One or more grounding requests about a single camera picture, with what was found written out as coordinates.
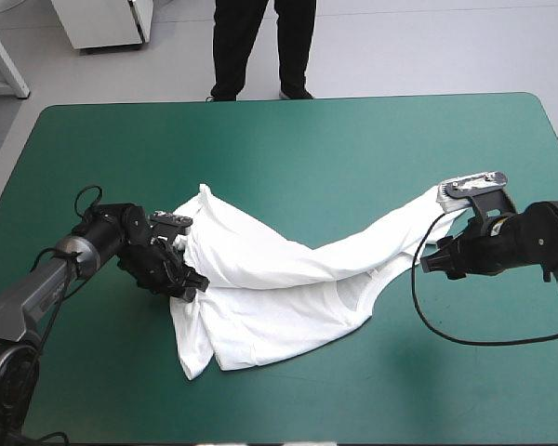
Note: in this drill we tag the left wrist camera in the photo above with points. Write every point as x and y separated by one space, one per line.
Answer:
172 220

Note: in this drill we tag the person's legs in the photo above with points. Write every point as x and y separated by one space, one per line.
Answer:
235 51

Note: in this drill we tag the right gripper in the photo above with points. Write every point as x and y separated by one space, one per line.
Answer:
479 251

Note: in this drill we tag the white cabinet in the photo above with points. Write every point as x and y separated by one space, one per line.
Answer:
102 23

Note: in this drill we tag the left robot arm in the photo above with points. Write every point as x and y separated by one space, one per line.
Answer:
32 292

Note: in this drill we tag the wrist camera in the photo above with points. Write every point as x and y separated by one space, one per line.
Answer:
469 183
172 220

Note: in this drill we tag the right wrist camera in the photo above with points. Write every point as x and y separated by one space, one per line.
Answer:
469 183

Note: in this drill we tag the white table frame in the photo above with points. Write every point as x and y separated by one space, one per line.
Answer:
4 56

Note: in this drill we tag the white T-shirt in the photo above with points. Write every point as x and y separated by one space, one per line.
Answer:
279 297

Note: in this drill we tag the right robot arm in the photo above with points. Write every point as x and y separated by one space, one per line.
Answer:
546 241

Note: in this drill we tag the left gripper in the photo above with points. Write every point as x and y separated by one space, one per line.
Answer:
151 265

